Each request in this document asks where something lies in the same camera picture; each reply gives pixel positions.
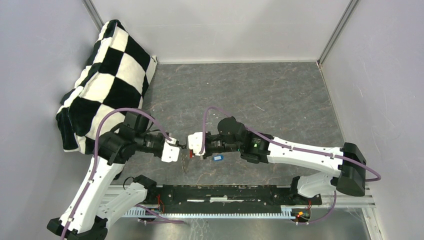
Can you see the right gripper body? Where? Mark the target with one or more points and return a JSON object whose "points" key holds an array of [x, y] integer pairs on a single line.
{"points": [[216, 145]]}

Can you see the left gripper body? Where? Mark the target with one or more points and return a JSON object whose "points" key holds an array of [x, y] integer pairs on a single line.
{"points": [[152, 142]]}

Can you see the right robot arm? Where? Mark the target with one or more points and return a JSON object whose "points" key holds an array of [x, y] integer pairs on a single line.
{"points": [[340, 169]]}

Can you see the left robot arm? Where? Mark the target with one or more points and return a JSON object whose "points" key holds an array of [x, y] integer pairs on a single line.
{"points": [[120, 134]]}

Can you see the left electronics board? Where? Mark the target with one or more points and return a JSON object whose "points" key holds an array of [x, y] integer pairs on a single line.
{"points": [[156, 206]]}

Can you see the electronics board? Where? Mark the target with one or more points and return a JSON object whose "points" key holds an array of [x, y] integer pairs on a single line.
{"points": [[156, 206], [303, 216]]}

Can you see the black white checkered pillow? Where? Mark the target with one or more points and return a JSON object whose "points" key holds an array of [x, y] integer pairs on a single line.
{"points": [[116, 75]]}

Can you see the right electronics board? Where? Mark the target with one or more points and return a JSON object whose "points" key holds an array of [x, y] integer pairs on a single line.
{"points": [[303, 216]]}

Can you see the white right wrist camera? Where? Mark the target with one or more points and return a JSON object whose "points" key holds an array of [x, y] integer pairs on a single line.
{"points": [[195, 144]]}

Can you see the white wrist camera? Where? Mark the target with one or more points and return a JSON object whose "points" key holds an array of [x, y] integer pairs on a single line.
{"points": [[171, 151], [195, 144]]}

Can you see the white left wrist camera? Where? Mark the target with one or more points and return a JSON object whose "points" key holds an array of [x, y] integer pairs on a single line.
{"points": [[171, 151]]}

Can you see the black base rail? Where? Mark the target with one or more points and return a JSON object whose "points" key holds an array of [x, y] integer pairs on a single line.
{"points": [[226, 199]]}

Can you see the white toothed cable duct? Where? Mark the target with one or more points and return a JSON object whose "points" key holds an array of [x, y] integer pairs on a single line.
{"points": [[283, 213]]}

